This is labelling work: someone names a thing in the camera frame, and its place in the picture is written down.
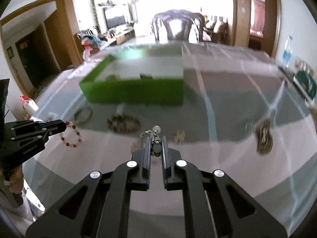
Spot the red and white bead bracelet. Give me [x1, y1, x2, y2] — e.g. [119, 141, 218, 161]
[60, 121, 83, 148]

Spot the green book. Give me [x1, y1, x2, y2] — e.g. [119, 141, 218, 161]
[293, 70, 316, 101]

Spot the person's left hand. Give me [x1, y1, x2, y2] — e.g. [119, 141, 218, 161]
[9, 165, 24, 194]

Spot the wooden bench with clothes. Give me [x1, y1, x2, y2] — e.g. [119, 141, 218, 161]
[77, 29, 108, 61]

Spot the green cardboard box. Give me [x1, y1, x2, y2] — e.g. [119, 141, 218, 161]
[79, 44, 184, 105]

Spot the brown wooden bead bracelet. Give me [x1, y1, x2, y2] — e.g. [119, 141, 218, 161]
[106, 113, 142, 133]

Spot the television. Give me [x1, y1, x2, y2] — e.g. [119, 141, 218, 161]
[105, 15, 126, 29]

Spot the silver bangle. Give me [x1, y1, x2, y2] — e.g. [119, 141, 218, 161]
[74, 106, 93, 125]

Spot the dark wooden chair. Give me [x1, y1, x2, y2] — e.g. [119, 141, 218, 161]
[152, 9, 205, 42]

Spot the small gold charm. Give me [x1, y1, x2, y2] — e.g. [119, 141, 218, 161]
[174, 130, 185, 145]

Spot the plastic water bottle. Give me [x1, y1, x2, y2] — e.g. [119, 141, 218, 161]
[282, 36, 293, 68]

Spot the plaid bed sheet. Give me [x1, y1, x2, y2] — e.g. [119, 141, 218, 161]
[24, 44, 316, 233]

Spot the silver chain pendant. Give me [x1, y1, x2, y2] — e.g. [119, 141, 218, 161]
[137, 125, 162, 157]

